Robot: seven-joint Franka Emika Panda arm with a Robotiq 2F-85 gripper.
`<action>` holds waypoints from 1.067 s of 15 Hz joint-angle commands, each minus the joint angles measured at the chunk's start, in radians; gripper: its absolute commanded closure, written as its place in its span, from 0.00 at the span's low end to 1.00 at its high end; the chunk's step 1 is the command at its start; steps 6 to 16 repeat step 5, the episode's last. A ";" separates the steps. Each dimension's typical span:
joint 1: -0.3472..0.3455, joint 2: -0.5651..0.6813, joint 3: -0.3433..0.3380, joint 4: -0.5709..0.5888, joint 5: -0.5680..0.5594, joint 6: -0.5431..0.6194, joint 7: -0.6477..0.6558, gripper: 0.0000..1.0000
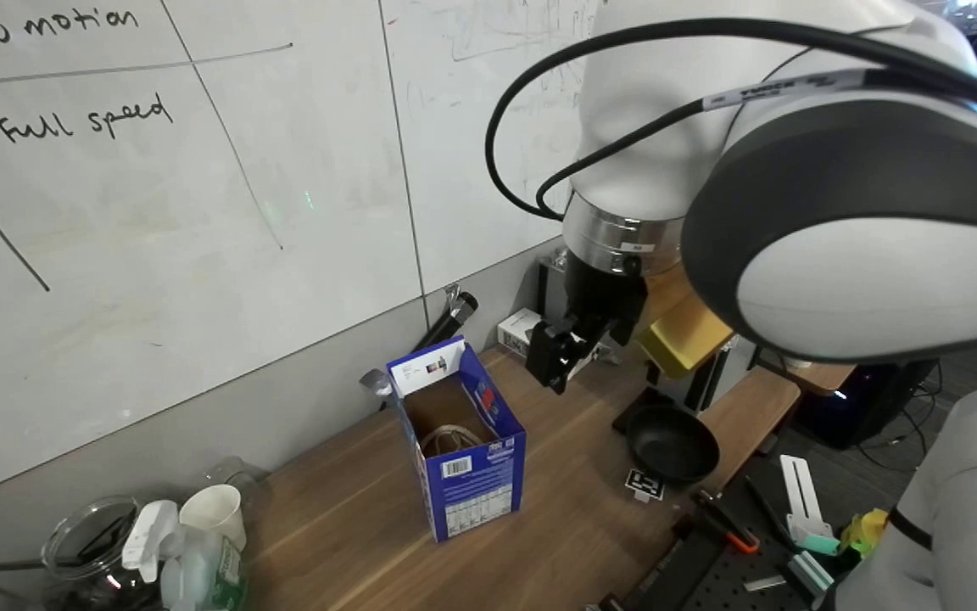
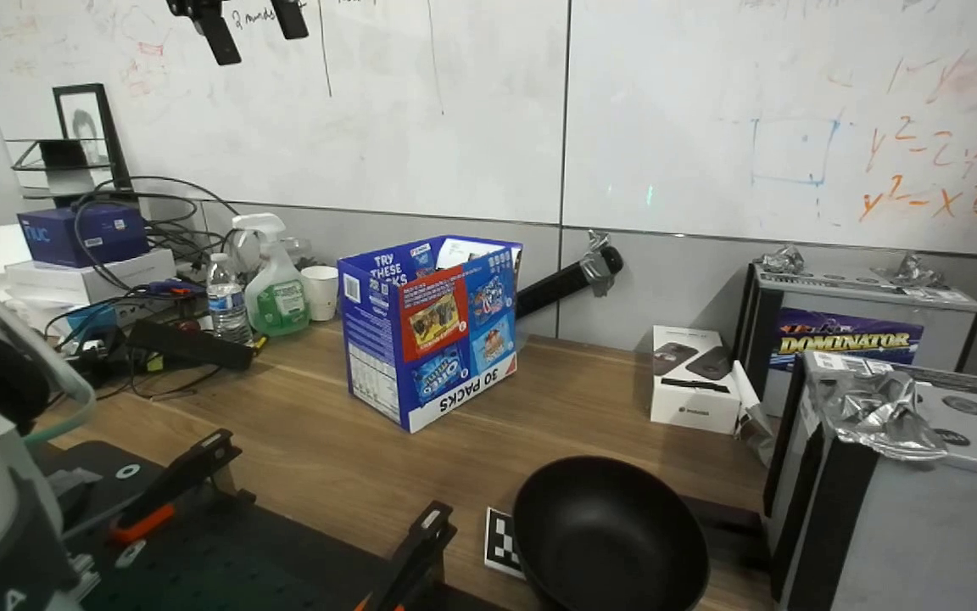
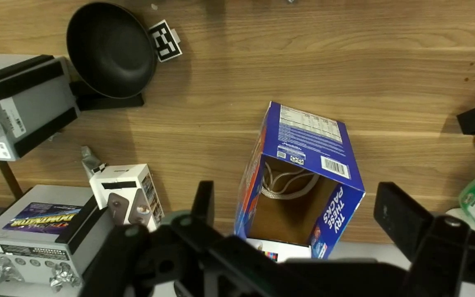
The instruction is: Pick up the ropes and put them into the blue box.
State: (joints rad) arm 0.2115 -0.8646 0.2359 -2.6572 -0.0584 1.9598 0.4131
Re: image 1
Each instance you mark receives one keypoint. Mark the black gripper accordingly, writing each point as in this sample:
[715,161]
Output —
[601,298]

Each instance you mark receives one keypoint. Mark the blue cardboard snack box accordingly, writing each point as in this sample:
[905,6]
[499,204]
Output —
[478,485]

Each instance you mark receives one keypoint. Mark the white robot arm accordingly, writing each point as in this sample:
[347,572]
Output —
[848,282]

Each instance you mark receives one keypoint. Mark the white product box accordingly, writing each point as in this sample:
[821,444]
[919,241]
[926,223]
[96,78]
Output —
[517,332]

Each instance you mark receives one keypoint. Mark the black cylindrical bar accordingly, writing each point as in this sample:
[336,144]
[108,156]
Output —
[448,320]

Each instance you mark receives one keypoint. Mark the black frying pan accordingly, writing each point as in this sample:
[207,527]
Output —
[670,444]

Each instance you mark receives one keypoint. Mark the black white fiducial tag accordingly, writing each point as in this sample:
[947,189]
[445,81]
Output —
[647,485]

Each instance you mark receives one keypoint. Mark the black base mat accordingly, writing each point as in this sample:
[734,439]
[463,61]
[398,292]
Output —
[760,581]

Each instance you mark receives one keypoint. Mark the teal plastic part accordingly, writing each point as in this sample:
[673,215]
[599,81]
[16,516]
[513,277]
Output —
[814,565]

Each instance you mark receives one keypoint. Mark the yellow plastic part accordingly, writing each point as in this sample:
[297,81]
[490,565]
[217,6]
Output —
[868,530]

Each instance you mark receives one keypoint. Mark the white paper cup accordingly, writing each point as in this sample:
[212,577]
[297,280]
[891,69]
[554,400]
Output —
[215,513]

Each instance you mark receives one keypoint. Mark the green spray bottle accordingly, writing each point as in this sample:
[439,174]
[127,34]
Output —
[150,538]

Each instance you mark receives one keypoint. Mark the whiteboard with black writing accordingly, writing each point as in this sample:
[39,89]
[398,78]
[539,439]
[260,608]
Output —
[117,282]

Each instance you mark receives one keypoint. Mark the clear glass jar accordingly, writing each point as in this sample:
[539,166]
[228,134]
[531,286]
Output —
[82,545]

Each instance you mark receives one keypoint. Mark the gold wrist camera mount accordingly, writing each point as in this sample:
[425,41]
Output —
[687,345]

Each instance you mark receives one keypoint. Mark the grey metal bracket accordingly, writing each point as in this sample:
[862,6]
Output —
[377,383]

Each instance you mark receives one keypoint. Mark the white plastic bracket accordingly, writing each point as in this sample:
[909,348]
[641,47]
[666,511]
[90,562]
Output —
[804,497]

